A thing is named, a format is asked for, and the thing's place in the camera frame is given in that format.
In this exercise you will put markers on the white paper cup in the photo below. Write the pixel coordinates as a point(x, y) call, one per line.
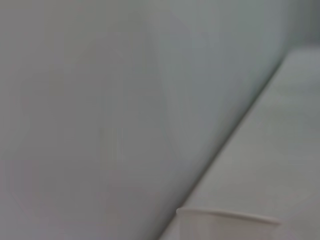
point(225, 227)

